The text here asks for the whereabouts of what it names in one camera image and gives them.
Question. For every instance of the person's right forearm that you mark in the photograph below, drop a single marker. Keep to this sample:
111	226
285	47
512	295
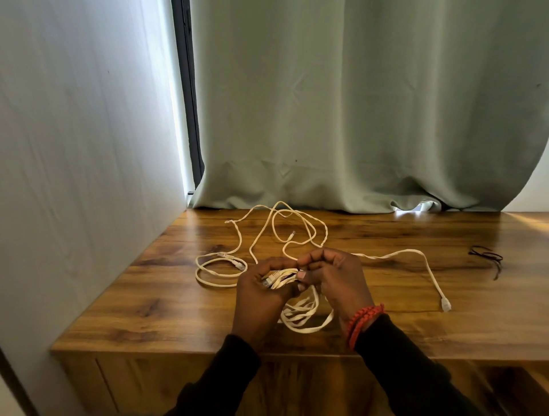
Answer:
411	377

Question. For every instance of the wooden cabinet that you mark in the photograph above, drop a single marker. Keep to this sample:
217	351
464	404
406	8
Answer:
171	325

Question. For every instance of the grey-green curtain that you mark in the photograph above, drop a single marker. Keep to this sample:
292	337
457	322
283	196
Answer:
364	107

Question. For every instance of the black window frame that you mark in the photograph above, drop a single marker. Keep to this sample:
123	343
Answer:
188	85

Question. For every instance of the person's left hand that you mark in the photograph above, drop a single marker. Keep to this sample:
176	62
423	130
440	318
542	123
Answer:
257	304

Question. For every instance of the white side panel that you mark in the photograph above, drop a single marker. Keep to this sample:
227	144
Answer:
86	171

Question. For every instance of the person's right hand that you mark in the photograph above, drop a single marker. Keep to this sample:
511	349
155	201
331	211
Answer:
343	287

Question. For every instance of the person's left forearm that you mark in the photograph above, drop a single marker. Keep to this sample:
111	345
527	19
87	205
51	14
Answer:
218	381

